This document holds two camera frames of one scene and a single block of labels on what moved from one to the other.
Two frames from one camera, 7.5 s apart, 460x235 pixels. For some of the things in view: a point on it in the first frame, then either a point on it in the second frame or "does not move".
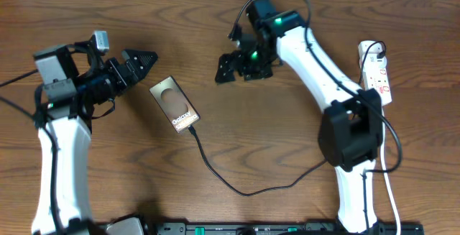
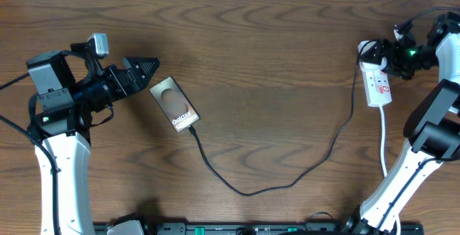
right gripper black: (226, 61) -> (392, 47)
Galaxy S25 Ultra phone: (175, 103) does not move
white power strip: (373, 60) does not move
